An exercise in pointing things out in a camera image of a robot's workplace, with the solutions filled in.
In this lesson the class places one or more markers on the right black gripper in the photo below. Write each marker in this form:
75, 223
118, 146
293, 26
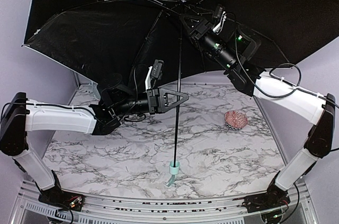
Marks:
199, 30

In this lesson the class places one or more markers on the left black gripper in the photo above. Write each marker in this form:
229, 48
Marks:
154, 101

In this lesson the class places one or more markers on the mint green folding umbrella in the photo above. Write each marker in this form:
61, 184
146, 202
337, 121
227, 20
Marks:
97, 38

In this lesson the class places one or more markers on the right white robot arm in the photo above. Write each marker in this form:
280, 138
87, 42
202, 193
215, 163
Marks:
234, 57

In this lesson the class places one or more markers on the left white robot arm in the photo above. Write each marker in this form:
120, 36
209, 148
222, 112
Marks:
117, 100

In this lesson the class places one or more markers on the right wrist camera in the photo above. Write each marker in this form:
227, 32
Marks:
219, 17

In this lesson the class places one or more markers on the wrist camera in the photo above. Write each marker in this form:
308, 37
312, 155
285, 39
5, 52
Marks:
154, 74
219, 17

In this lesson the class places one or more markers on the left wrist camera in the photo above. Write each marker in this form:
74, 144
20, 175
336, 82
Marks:
154, 74

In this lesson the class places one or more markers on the front aluminium rail base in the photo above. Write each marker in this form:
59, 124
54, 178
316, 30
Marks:
113, 209

